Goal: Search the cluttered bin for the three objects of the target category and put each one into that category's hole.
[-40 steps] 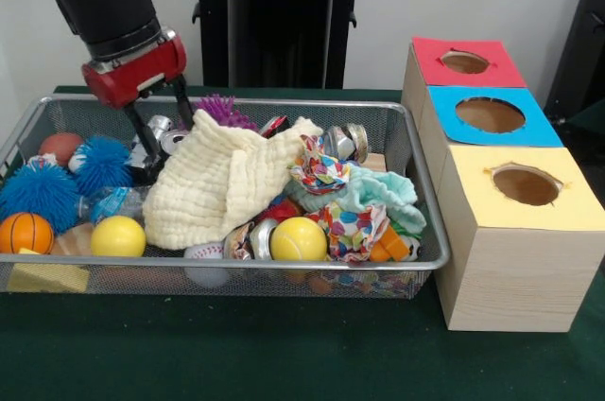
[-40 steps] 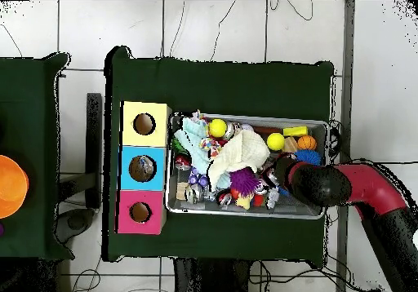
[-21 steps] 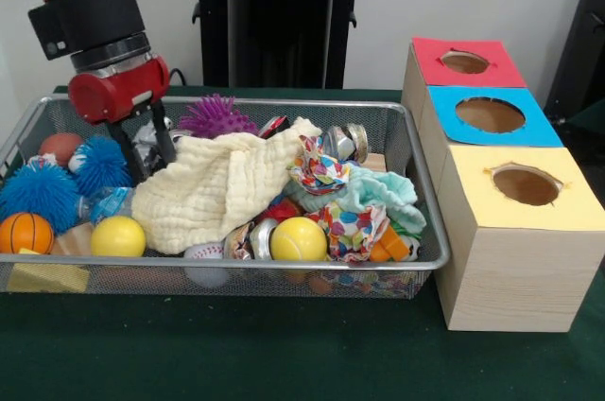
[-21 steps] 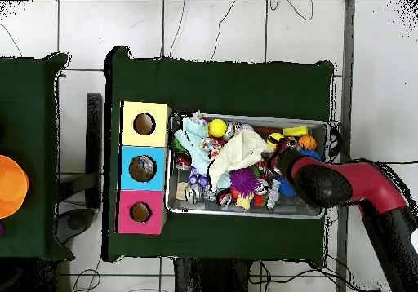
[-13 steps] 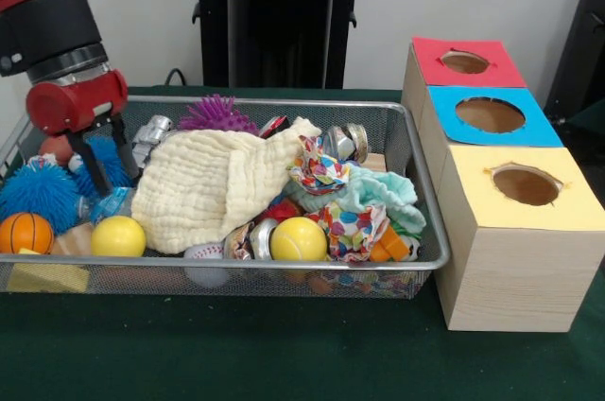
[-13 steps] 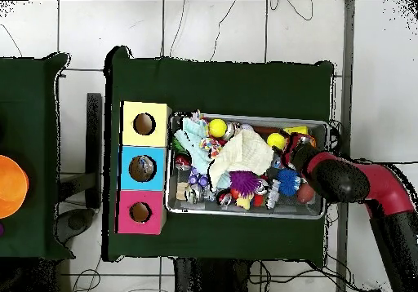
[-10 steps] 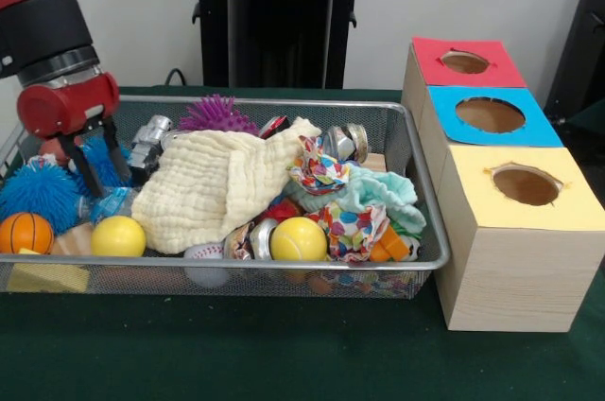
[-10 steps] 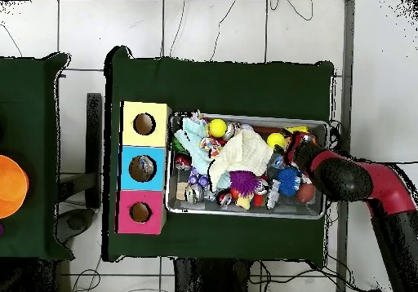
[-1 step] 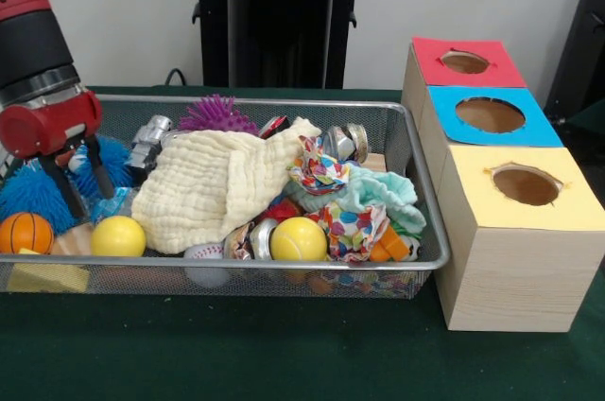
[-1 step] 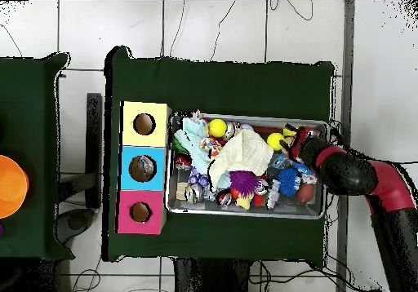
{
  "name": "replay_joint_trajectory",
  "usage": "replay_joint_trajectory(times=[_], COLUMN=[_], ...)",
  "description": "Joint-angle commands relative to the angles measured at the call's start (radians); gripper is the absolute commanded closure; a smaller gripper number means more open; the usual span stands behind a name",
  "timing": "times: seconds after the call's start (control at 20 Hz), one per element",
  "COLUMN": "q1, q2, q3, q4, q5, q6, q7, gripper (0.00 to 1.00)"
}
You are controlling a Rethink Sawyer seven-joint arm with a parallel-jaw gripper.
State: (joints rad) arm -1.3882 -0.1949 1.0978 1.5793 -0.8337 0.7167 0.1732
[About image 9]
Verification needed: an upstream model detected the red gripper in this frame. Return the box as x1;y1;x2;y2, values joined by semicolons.
0;91;116;221

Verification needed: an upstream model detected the blue label clear plastic bottle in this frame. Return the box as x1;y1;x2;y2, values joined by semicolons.
87;186;139;223

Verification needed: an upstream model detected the cream waffle cloth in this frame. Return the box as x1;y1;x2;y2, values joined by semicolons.
130;116;323;254

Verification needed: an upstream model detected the mint waffle cloth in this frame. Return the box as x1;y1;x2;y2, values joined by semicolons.
283;167;427;235

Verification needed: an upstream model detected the wooden three-hole box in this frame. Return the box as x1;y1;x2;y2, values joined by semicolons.
401;35;605;334

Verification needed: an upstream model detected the large blue spiky ball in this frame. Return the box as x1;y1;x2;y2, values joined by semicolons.
0;164;78;235

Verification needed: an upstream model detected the smooth yellow ball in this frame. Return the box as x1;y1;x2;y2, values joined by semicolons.
90;215;147;258

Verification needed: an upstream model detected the small orange basketball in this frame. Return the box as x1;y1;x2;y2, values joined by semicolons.
0;212;55;254

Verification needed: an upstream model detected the purple spiky ball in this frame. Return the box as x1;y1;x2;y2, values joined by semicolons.
178;94;260;137

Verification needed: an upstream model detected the white baseball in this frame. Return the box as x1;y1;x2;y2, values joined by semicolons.
182;243;230;288

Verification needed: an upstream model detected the yellow tennis ball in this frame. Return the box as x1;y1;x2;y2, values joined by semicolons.
269;217;329;262

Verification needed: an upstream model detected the colourful patterned cloth wad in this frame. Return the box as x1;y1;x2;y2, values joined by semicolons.
286;133;354;195

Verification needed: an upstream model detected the dark green table cloth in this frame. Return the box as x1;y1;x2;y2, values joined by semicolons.
562;98;605;147
0;83;605;401

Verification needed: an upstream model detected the black upright panel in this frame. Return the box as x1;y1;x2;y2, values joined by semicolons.
543;0;605;112

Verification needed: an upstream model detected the black looped cable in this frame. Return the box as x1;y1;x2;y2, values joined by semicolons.
164;68;190;87

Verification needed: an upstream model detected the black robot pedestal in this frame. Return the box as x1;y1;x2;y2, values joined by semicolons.
181;0;382;89

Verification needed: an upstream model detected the shallow wire mesh bin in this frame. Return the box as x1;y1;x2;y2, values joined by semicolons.
0;93;450;301

